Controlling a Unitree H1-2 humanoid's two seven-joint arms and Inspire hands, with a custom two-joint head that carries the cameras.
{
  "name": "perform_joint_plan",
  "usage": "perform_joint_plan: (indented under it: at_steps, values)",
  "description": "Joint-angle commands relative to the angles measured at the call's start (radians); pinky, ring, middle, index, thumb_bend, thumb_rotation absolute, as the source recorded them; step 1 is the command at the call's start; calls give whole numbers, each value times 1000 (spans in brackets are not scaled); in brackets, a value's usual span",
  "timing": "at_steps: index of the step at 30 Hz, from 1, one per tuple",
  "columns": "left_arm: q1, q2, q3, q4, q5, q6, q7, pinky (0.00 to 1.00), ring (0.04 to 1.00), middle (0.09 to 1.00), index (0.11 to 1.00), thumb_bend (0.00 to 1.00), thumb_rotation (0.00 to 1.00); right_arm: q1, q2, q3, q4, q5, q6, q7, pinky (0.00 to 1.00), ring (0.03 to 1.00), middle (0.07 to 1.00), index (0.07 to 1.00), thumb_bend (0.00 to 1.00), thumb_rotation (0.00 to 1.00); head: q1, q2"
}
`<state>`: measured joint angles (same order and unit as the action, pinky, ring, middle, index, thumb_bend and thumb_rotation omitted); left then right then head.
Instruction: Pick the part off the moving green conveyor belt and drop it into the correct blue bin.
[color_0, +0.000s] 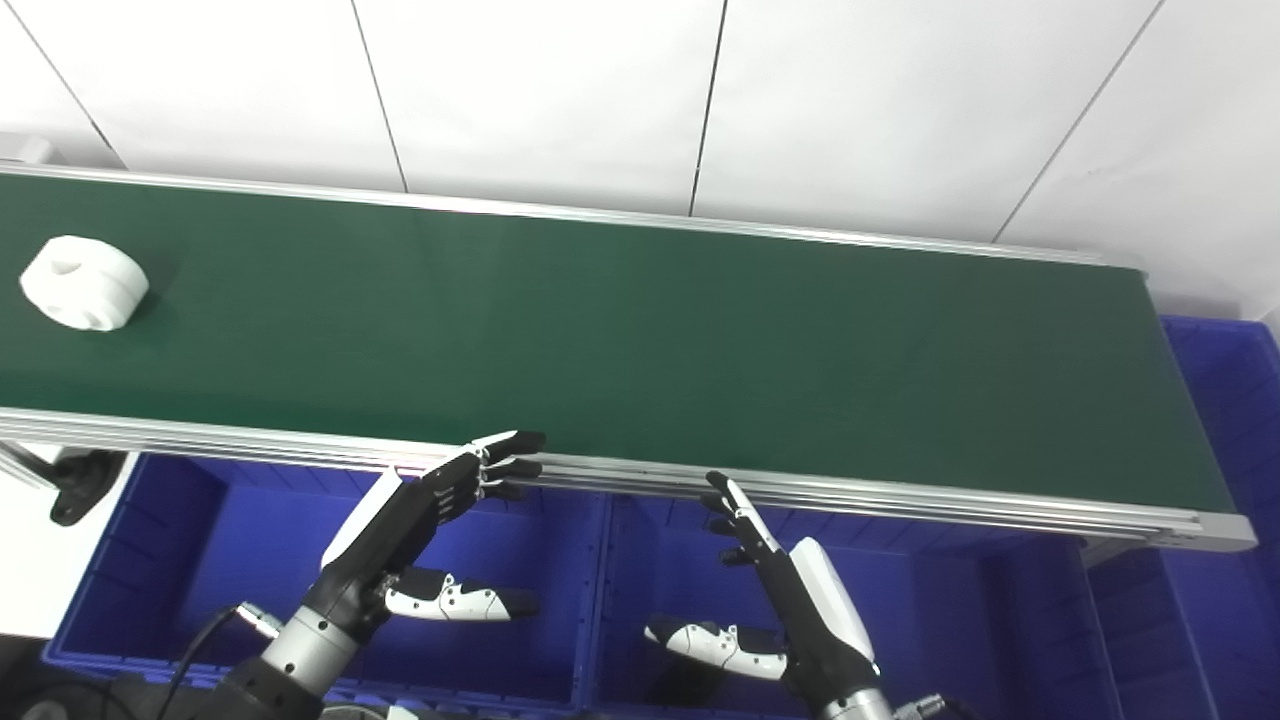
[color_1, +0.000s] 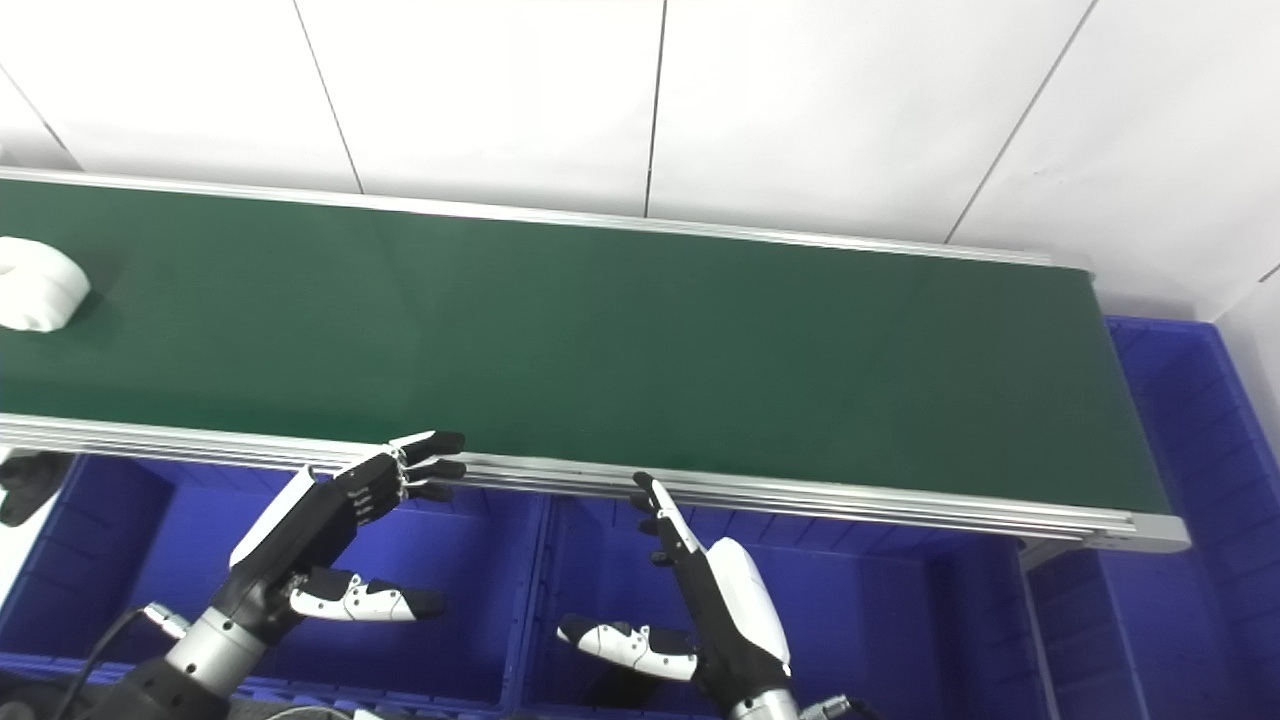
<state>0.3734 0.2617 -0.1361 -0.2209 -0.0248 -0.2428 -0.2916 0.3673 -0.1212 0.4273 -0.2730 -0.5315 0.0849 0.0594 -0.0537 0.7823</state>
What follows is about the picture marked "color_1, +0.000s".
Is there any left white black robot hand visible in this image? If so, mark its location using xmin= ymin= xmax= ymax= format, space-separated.
xmin=213 ymin=430 xmax=469 ymax=643

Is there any black bracket object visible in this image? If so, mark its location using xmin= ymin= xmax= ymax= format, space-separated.
xmin=0 ymin=450 xmax=77 ymax=528

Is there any white cylindrical plastic part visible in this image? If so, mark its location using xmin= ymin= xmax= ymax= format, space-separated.
xmin=0 ymin=236 xmax=92 ymax=334

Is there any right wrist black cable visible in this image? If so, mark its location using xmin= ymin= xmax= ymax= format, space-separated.
xmin=798 ymin=694 xmax=883 ymax=720

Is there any blue plastic bin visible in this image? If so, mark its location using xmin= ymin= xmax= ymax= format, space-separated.
xmin=520 ymin=494 xmax=1043 ymax=720
xmin=1020 ymin=315 xmax=1280 ymax=720
xmin=0 ymin=455 xmax=549 ymax=717

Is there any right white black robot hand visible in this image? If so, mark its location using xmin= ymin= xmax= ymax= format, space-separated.
xmin=557 ymin=472 xmax=793 ymax=713

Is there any green conveyor belt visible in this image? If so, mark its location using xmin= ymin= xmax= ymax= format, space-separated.
xmin=0 ymin=166 xmax=1192 ymax=554
xmin=0 ymin=179 xmax=1171 ymax=517

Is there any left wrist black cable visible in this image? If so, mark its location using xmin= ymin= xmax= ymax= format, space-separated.
xmin=52 ymin=602 xmax=193 ymax=720

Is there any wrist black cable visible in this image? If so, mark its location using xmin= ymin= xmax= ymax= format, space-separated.
xmin=798 ymin=694 xmax=883 ymax=720
xmin=52 ymin=602 xmax=193 ymax=720

